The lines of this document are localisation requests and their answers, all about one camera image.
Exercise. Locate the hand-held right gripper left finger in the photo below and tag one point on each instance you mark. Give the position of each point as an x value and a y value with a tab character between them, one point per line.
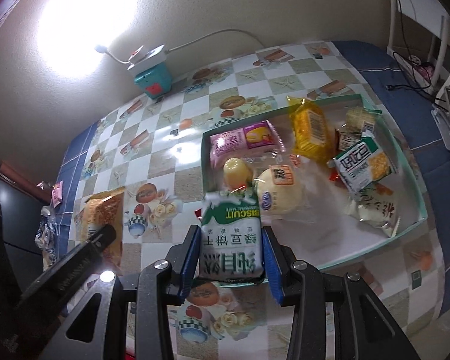
189	258

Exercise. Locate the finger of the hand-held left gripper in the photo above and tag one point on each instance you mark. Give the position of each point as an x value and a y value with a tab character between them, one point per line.
99	242

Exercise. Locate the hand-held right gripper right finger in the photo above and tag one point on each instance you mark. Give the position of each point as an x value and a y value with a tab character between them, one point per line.
273	266

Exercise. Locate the orange bread packet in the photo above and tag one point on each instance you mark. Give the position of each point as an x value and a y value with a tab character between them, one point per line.
101	213

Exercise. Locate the white green biscuit packet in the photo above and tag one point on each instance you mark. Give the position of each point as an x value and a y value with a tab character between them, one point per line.
230	247

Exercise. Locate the white tray with teal rim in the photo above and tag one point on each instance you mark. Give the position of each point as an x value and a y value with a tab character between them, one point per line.
322	232

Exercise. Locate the bun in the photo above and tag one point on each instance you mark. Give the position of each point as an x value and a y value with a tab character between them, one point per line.
281	195

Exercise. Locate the yellow jelly cup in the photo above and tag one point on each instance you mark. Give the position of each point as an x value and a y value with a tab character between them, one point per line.
237	172

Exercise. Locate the small red candy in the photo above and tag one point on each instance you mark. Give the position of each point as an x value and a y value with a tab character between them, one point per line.
333	177

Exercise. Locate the cream snack packet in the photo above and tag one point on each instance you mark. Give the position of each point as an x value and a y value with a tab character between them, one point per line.
375	210

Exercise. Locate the large pink cake roll packet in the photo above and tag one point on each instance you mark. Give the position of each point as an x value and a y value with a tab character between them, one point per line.
228	144

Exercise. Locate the dark green biscuit packet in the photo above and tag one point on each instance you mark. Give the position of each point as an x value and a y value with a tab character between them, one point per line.
360	165

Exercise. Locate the yellow translucent snack packet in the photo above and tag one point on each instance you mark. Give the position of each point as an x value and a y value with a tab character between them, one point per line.
311	129

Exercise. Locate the red white biscuit packet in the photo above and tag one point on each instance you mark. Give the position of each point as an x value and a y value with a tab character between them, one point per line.
347	140

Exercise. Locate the clear cracker packet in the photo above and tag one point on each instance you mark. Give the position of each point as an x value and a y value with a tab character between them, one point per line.
360	118

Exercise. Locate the crumpled white blue wrapper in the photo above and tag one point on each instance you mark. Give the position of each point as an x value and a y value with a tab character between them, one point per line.
47	232

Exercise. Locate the small pink snack packet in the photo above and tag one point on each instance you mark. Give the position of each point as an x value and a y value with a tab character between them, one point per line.
57	194

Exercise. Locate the silver foil wrapper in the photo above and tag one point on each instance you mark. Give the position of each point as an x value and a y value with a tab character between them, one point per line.
44	185

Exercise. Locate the dark cabinet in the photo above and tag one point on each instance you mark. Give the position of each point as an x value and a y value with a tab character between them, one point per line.
11	213

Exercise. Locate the checkered printed tablecloth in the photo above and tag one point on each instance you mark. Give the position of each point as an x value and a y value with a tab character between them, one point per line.
165	165

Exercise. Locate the teal box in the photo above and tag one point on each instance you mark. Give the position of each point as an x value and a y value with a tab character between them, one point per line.
157	77

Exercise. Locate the white gooseneck lamp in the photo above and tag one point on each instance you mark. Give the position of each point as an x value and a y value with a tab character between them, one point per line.
99	48

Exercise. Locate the white power strip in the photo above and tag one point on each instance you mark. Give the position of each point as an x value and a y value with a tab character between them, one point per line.
153	56

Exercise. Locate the white adapter with red button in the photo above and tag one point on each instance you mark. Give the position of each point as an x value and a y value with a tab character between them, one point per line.
138	51

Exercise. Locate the white metal rack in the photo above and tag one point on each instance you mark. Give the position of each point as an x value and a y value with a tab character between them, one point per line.
440	45

